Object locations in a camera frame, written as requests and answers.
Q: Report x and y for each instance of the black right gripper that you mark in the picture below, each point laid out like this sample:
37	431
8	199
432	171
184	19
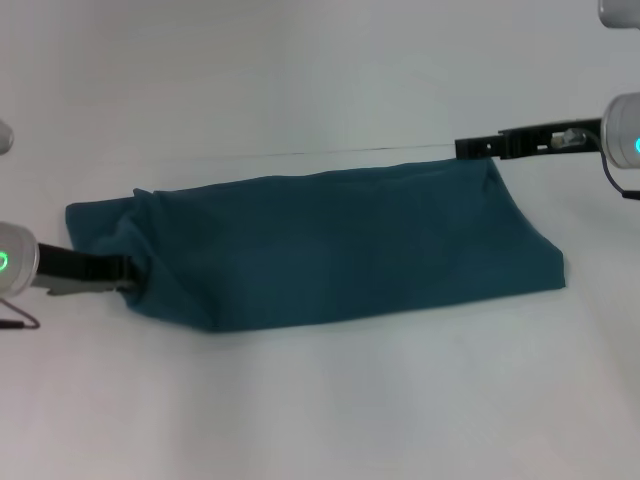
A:
550	140

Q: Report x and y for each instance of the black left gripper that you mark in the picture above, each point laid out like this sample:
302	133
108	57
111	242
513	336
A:
75	270

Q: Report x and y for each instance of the teal blue shirt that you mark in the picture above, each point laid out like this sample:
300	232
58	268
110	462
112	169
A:
325	250

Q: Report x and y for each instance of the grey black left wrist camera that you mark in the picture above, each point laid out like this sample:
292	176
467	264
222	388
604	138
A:
5	137

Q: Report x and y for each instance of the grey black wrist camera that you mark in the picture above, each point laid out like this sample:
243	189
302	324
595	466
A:
620	12
5	137

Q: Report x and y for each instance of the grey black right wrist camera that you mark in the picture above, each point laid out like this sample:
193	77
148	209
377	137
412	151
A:
620	12

